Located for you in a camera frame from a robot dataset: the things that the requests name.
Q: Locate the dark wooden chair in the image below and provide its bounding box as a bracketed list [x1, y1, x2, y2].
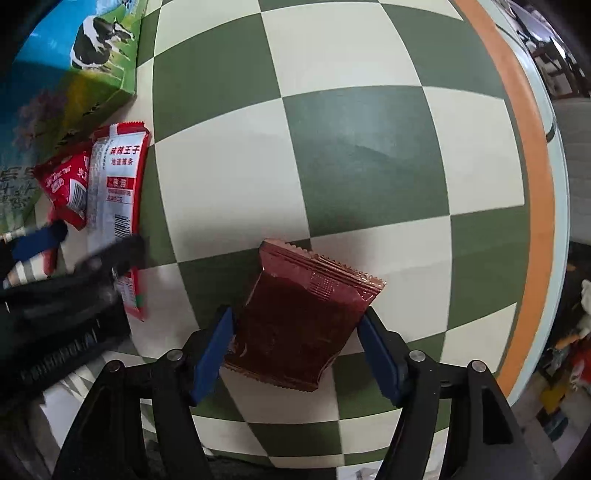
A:
[517, 9, 591, 97]

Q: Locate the dark red snack packet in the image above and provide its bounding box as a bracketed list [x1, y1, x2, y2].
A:
[223, 239, 386, 392]

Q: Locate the green checkered tablecloth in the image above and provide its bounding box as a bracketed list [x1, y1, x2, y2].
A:
[41, 0, 571, 472]

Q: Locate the blue green cow print carton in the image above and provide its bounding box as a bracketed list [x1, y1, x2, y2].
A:
[0, 0, 148, 236]

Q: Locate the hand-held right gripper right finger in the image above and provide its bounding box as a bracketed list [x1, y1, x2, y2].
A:
[358, 308, 539, 480]

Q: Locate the striped cloth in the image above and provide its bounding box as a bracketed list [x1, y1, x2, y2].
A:
[2, 257, 52, 290]

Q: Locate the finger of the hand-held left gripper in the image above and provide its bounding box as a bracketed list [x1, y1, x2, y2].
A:
[11, 219, 69, 261]
[76, 234, 149, 280]

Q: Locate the white and red snack packet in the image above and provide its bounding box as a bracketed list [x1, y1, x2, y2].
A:
[87, 121, 152, 322]

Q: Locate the small red snack packet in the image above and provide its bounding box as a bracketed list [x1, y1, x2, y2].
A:
[33, 141, 95, 232]

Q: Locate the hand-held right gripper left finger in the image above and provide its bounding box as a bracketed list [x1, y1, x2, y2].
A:
[51, 305, 236, 480]

